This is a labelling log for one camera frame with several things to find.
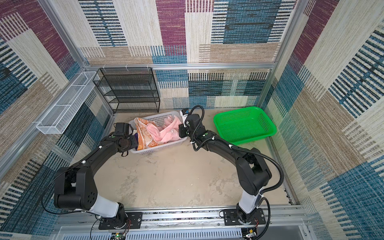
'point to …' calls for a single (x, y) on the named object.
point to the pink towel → (169, 132)
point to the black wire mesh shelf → (128, 90)
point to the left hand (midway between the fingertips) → (131, 140)
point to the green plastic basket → (239, 125)
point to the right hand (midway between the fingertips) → (180, 126)
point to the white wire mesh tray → (58, 118)
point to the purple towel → (136, 135)
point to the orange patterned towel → (143, 140)
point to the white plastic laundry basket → (157, 147)
